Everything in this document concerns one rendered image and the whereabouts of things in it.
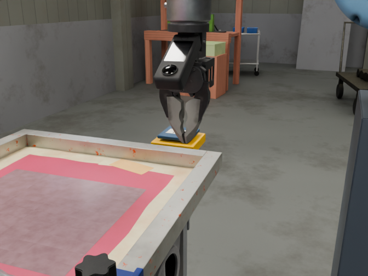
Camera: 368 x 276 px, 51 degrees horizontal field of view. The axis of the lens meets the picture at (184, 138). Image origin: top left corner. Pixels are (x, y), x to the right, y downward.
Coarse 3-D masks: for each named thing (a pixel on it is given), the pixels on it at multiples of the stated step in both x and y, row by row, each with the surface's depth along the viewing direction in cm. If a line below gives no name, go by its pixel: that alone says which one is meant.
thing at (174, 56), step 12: (180, 36) 65; (192, 36) 64; (168, 48) 64; (180, 48) 63; (192, 48) 62; (168, 60) 61; (180, 60) 61; (192, 60) 62; (156, 72) 60; (168, 72) 59; (180, 72) 59; (156, 84) 60; (168, 84) 59; (180, 84) 59
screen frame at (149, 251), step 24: (0, 144) 100; (24, 144) 107; (48, 144) 106; (72, 144) 103; (96, 144) 101; (120, 144) 100; (144, 144) 100; (216, 168) 90; (192, 192) 74; (168, 216) 66; (144, 240) 59; (168, 240) 62; (120, 264) 54; (144, 264) 54
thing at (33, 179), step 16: (32, 160) 98; (48, 160) 98; (64, 160) 98; (0, 176) 89; (16, 176) 89; (32, 176) 89; (48, 176) 89; (64, 176) 89; (80, 176) 89; (0, 192) 82; (16, 192) 82; (32, 192) 82; (48, 192) 82; (0, 208) 75; (16, 208) 75; (32, 208) 75; (0, 224) 70
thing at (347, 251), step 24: (360, 96) 58; (360, 120) 49; (360, 144) 48; (360, 168) 49; (360, 192) 50; (360, 216) 51; (336, 240) 70; (360, 240) 52; (336, 264) 60; (360, 264) 53
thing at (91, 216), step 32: (64, 192) 82; (96, 192) 82; (128, 192) 82; (32, 224) 70; (64, 224) 70; (96, 224) 70; (128, 224) 70; (0, 256) 61; (32, 256) 61; (64, 256) 61
